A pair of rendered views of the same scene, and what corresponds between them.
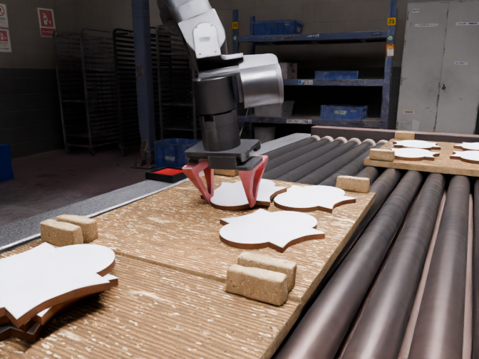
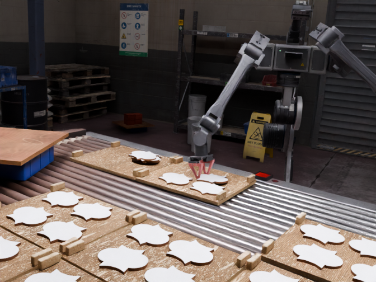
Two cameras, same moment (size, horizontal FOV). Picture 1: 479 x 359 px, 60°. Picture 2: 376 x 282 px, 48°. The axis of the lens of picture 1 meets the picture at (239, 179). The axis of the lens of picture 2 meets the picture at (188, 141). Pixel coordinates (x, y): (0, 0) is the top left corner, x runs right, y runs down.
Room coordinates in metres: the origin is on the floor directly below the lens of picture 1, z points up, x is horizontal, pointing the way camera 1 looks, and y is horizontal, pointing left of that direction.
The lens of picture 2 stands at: (0.72, -1.77, 1.55)
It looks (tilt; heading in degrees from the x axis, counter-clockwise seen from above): 14 degrees down; 95
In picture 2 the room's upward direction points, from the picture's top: 4 degrees clockwise
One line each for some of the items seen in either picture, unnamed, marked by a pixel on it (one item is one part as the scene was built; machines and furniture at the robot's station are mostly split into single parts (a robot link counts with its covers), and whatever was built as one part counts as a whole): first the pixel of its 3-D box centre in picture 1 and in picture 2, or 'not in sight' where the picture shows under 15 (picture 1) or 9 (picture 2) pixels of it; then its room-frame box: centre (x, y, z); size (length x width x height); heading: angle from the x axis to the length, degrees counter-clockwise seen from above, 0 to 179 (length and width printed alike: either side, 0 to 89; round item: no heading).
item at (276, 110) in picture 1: (273, 108); not in sight; (5.32, -0.43, 0.74); 0.44 x 0.36 x 0.20; 55
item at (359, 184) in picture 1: (352, 184); (221, 195); (0.73, -0.21, 0.95); 0.06 x 0.02 x 0.03; 63
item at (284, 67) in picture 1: (279, 71); not in sight; (5.33, -0.50, 1.20); 0.36 x 0.28 x 0.22; 56
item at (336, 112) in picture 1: (343, 112); not in sight; (5.03, -1.27, 0.72); 0.50 x 0.38 x 0.16; 61
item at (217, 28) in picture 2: not in sight; (214, 29); (0.40, 4.91, 1.64); 0.32 x 0.22 x 0.10; 159
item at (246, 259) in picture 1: (266, 271); (143, 173); (0.38, -0.03, 0.95); 0.06 x 0.02 x 0.03; 63
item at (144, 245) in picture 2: not in sight; (159, 255); (0.56, -0.70, 0.94); 0.41 x 0.35 x 0.04; 150
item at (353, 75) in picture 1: (336, 75); not in sight; (5.02, -1.14, 1.14); 0.50 x 0.38 x 0.11; 77
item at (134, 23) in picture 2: not in sight; (133, 29); (-1.06, 5.80, 1.55); 0.61 x 0.02 x 0.91; 159
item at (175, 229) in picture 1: (237, 214); (197, 180); (0.61, 0.00, 0.93); 0.41 x 0.35 x 0.02; 153
